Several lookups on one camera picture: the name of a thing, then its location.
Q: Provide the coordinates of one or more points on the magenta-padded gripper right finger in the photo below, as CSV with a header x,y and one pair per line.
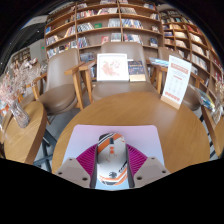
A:
x,y
150,168

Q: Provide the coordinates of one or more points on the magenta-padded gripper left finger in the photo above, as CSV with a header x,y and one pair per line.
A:
x,y
71,170

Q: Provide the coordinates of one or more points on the white and orange computer mouse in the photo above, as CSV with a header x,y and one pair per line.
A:
x,y
111,156

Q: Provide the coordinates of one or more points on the pastel blue pink mouse pad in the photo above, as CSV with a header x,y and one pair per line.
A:
x,y
83,136

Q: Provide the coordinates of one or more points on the glass vase, pink dried flowers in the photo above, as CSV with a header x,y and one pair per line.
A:
x,y
20,115

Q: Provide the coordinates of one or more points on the brown padded wooden armchair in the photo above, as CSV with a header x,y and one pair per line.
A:
x,y
120,88
191,96
60,86

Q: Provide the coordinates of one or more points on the blue and yellow book stack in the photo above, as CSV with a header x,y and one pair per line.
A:
x,y
206,99

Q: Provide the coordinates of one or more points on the white orange sign, wooden base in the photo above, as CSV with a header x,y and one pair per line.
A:
x,y
176,80

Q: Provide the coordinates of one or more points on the dark cover book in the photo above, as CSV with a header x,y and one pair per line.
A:
x,y
136,70

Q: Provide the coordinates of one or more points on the white framed pink print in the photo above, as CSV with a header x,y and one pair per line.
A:
x,y
112,67

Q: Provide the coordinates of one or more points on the distant wooden bookshelf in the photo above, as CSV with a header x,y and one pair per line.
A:
x,y
22,56

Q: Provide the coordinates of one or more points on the tall wooden bookshelf, yellow poster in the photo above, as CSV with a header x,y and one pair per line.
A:
x,y
190,43

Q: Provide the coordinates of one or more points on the wide wooden bookshelf with books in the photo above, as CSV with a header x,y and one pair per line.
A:
x,y
100,26

